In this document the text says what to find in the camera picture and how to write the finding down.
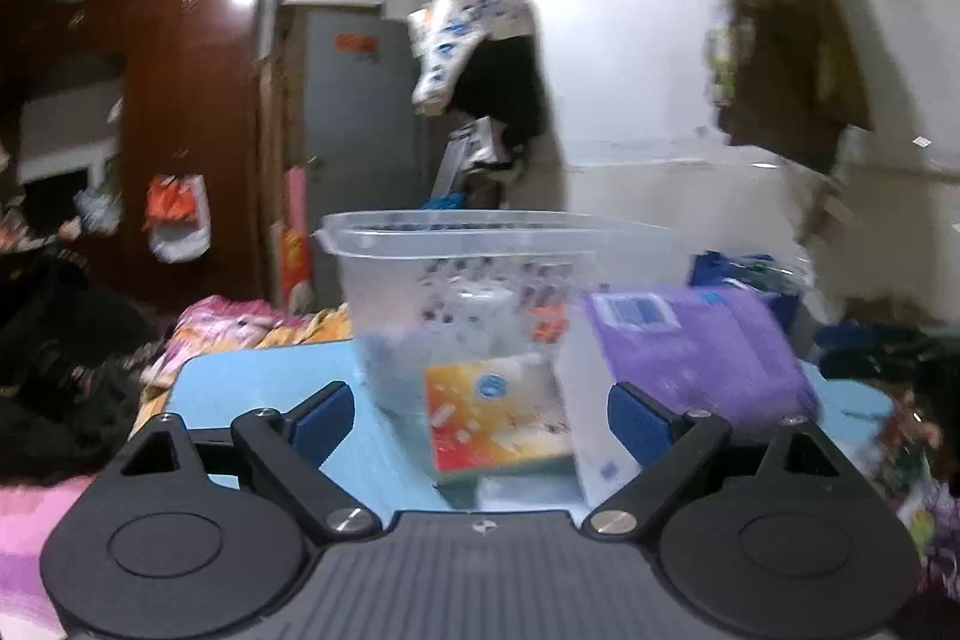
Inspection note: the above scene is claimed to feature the purple tissue pack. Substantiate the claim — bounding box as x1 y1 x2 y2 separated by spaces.
554 284 822 509

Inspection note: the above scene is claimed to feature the orange white medicine box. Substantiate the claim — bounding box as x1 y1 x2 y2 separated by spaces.
423 353 573 482

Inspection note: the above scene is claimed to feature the clear plastic basket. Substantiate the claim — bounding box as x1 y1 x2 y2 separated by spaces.
314 208 689 421

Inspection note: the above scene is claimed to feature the pink floral blanket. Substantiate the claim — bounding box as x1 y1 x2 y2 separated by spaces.
142 296 353 388

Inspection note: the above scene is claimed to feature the blue shopping bag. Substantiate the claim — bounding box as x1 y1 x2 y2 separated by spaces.
686 250 809 354

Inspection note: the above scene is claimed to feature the orange white plastic bag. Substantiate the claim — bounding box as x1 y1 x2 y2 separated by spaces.
145 174 212 265

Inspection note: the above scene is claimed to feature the grey door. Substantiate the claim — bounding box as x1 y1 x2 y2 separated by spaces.
299 5 433 312

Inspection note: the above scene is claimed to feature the brown hanging bag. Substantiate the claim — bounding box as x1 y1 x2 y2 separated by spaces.
718 0 872 174

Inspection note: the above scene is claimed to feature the dark red wooden wardrobe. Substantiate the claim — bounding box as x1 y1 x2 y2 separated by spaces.
2 0 265 312

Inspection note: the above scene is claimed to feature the white black hanging jacket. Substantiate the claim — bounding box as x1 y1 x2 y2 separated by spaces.
412 0 548 159

